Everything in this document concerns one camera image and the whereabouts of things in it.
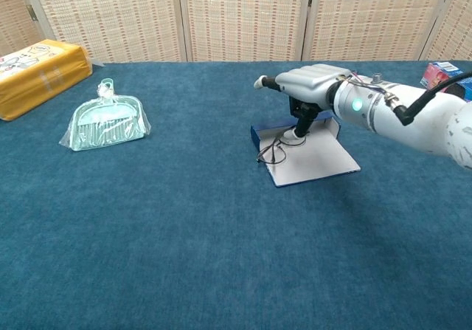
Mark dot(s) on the teal dustpan brush set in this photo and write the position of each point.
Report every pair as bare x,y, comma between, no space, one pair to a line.
105,123

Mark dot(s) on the black eyeglasses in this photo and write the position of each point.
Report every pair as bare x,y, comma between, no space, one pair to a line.
274,154

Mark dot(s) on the blue Oreo cookie box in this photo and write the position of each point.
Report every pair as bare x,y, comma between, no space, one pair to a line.
437,73

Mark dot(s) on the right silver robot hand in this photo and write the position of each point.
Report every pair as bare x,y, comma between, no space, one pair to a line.
309,82

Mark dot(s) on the woven folding screen panel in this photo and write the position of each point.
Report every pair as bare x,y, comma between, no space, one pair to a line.
376,16
243,16
14,12
459,9
110,16

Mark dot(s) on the yellow corgi tissue pack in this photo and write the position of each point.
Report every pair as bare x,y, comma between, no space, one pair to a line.
37,79

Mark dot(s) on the blue felt table cover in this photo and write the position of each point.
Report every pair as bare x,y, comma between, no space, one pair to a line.
184,252

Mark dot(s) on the blue glasses case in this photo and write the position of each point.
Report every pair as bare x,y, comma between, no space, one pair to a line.
317,160

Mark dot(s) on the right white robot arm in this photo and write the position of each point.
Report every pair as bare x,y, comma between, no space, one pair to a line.
416,127

